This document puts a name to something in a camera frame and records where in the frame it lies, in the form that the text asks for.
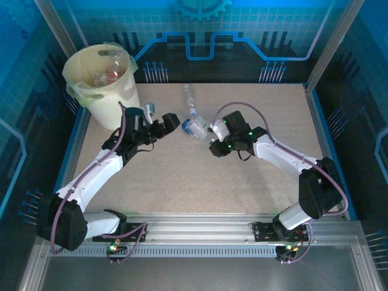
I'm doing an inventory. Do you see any aluminium table side rail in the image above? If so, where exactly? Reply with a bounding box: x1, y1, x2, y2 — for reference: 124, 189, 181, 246
303, 84, 355, 221
53, 107, 92, 201

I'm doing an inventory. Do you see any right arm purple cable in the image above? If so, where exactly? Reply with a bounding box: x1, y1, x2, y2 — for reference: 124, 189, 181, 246
212, 101, 349, 265

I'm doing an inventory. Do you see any aluminium mounting rail beam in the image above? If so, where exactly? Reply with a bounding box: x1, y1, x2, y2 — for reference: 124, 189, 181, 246
39, 212, 364, 258

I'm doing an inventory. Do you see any clear bottle green white label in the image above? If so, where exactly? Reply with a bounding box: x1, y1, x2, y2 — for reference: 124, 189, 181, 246
193, 116, 213, 141

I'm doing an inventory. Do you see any slotted grey cable duct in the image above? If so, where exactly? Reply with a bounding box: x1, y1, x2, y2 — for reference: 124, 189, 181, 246
48, 245, 279, 258

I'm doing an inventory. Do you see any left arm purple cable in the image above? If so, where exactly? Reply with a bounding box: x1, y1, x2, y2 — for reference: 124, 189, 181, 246
50, 101, 149, 265

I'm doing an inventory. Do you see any translucent bin liner bag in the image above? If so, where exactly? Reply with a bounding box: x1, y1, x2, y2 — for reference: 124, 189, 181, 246
62, 41, 139, 107

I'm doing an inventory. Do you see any aluminium frame post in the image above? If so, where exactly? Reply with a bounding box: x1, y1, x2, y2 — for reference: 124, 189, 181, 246
305, 0, 357, 89
33, 0, 78, 57

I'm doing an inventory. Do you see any cream plastic waste bin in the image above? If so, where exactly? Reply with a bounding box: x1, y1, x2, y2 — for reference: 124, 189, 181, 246
62, 44, 142, 130

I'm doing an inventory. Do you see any ribbed clear bottle blue cap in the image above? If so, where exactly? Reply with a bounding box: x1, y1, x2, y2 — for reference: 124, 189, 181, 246
181, 84, 197, 116

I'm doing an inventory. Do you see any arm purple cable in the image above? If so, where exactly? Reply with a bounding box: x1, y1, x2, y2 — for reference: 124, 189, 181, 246
50, 101, 149, 265
212, 101, 349, 265

